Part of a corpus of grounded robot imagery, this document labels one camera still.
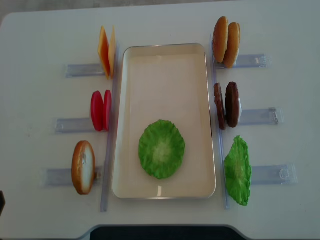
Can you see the red tomato slice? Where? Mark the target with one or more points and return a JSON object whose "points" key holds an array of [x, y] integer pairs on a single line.
{"points": [[107, 109], [96, 110]]}

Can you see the green lettuce leaf on tray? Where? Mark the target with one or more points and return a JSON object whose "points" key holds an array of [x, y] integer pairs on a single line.
{"points": [[161, 149]]}

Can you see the left brown meat patty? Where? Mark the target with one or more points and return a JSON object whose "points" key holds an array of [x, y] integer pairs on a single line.
{"points": [[218, 99]]}

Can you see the brown meat patty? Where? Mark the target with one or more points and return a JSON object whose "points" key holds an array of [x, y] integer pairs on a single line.
{"points": [[232, 105], [218, 99]]}

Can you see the right brown meat patty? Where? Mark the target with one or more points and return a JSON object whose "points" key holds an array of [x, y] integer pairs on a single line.
{"points": [[232, 105]]}

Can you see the yellow cheese slice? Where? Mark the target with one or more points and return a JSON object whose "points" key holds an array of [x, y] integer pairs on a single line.
{"points": [[112, 52]]}

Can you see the sliced bread with white face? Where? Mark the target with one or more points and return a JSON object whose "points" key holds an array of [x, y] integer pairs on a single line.
{"points": [[83, 167]]}

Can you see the upright green lettuce leaf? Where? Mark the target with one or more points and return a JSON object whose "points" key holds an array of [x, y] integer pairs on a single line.
{"points": [[238, 171]]}

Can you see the orange cheese slice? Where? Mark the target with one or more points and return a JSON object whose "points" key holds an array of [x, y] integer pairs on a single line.
{"points": [[103, 52]]}

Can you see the cream rectangular metal tray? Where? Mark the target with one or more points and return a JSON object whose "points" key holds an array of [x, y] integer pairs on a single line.
{"points": [[164, 82]]}

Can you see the white patty support clip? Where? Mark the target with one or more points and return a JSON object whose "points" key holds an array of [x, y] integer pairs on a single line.
{"points": [[240, 110]]}

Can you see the left golden bun half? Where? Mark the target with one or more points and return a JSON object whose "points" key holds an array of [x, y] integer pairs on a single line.
{"points": [[220, 39]]}

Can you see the golden bun half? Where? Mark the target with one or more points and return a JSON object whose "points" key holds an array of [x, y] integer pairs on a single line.
{"points": [[233, 44], [220, 39]]}

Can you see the black panel at bottom edge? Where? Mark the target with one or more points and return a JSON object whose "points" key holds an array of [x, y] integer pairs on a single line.
{"points": [[165, 233]]}

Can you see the right golden bun half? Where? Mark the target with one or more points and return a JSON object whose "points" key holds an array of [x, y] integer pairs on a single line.
{"points": [[233, 44]]}

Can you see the dark object at left edge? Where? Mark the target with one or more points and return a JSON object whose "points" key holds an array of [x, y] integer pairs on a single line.
{"points": [[2, 202]]}

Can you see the long clear left rail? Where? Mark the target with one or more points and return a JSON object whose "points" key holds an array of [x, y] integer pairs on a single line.
{"points": [[111, 133]]}

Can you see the long clear rail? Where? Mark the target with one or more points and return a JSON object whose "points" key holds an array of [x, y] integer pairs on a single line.
{"points": [[111, 133], [220, 144]]}

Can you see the clear rail holder cheese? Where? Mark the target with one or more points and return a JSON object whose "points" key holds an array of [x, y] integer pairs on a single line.
{"points": [[84, 70]]}

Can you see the long clear right rail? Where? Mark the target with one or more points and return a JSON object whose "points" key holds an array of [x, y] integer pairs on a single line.
{"points": [[220, 144]]}

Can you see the clear rail holder tomato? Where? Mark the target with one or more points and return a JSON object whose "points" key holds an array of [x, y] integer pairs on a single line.
{"points": [[73, 125]]}

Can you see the clear rail holder buns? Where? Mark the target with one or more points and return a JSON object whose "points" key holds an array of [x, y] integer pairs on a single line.
{"points": [[252, 61]]}

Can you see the clear rail holder patties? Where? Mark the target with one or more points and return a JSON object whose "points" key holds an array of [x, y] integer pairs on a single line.
{"points": [[268, 116]]}

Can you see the clear rail holder bread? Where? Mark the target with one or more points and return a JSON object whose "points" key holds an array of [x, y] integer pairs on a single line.
{"points": [[62, 177]]}

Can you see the clear rail holder lettuce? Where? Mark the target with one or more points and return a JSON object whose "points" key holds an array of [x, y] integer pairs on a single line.
{"points": [[274, 175]]}

